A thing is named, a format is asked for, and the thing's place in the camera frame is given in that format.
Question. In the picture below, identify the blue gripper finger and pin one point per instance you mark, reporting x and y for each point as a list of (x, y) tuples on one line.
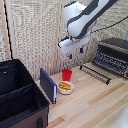
[(81, 50), (70, 56)]

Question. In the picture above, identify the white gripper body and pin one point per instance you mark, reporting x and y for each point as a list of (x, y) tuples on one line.
[(74, 43)]

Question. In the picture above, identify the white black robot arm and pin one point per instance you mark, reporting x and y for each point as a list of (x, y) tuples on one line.
[(81, 16)]

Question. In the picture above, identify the black toaster oven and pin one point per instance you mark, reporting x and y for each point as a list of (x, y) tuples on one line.
[(113, 55)]

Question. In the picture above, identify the red plastic cup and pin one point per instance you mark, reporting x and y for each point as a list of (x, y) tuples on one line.
[(67, 75)]

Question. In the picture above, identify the yellow food pieces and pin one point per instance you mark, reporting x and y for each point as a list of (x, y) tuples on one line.
[(65, 86)]

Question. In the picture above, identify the white bowl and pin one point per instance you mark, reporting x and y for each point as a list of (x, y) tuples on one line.
[(66, 91)]

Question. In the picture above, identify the black fabric storage box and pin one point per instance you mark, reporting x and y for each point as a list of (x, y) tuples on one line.
[(20, 96)]

